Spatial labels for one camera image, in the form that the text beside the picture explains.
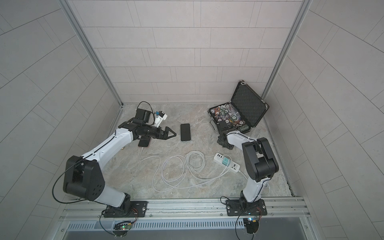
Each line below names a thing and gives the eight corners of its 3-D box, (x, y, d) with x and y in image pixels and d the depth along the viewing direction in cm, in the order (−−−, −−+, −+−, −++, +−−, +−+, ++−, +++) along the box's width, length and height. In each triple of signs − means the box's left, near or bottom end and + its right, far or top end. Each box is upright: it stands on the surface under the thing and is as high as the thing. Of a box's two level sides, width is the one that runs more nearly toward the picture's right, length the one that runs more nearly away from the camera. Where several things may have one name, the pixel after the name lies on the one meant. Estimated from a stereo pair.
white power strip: (213, 161, 89) (213, 156, 84) (216, 155, 91) (217, 150, 86) (237, 173, 84) (239, 169, 79) (239, 167, 87) (242, 162, 82)
